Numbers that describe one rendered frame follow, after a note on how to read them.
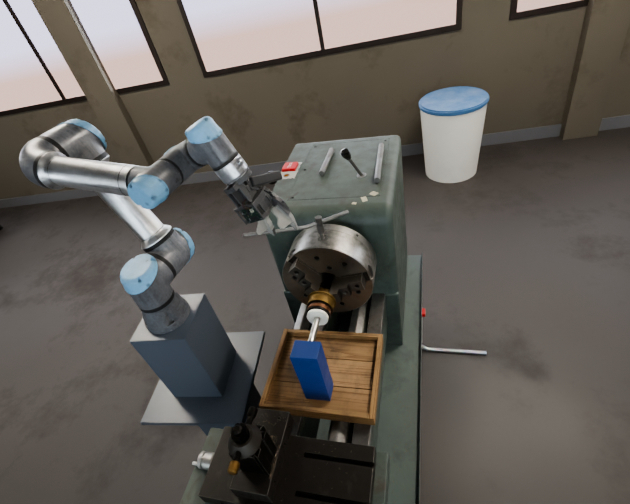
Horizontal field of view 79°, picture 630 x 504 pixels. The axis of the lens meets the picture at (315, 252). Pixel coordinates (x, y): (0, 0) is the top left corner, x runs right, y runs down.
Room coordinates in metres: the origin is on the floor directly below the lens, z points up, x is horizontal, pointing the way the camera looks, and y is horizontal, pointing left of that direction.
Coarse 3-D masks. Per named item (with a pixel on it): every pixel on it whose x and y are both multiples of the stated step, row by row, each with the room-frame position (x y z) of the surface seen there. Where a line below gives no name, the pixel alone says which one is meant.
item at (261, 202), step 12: (240, 180) 0.86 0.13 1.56; (228, 192) 0.86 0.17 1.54; (240, 192) 0.87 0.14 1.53; (252, 192) 0.88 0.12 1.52; (264, 192) 0.88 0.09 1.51; (240, 204) 0.85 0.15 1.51; (252, 204) 0.83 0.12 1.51; (264, 204) 0.86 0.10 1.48; (240, 216) 0.86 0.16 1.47; (252, 216) 0.84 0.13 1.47; (264, 216) 0.83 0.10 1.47
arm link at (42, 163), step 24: (48, 144) 1.05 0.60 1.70; (24, 168) 0.98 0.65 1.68; (48, 168) 0.96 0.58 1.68; (72, 168) 0.92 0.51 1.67; (96, 168) 0.90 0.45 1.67; (120, 168) 0.87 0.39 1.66; (144, 168) 0.85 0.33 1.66; (168, 168) 0.85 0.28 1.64; (120, 192) 0.85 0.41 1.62; (144, 192) 0.78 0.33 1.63; (168, 192) 0.82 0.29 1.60
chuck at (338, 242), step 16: (304, 240) 1.01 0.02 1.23; (336, 240) 0.96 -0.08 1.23; (352, 240) 0.97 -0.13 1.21; (288, 256) 1.01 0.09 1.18; (304, 256) 0.96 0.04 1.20; (320, 256) 0.94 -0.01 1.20; (336, 256) 0.92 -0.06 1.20; (352, 256) 0.91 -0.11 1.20; (368, 256) 0.95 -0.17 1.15; (288, 272) 0.99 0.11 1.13; (320, 272) 0.95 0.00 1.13; (336, 272) 0.93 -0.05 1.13; (352, 272) 0.91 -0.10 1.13; (288, 288) 1.00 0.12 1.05; (304, 288) 0.98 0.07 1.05; (368, 288) 0.89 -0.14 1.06; (336, 304) 0.94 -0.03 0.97; (352, 304) 0.92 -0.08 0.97
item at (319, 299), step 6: (324, 288) 0.89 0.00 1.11; (312, 294) 0.87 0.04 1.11; (318, 294) 0.86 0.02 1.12; (324, 294) 0.85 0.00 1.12; (330, 294) 0.85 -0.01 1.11; (312, 300) 0.84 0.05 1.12; (318, 300) 0.83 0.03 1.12; (324, 300) 0.83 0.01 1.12; (330, 300) 0.84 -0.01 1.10; (312, 306) 0.82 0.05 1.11; (318, 306) 0.81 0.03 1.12; (324, 306) 0.81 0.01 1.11; (330, 306) 0.82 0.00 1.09; (330, 312) 0.81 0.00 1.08
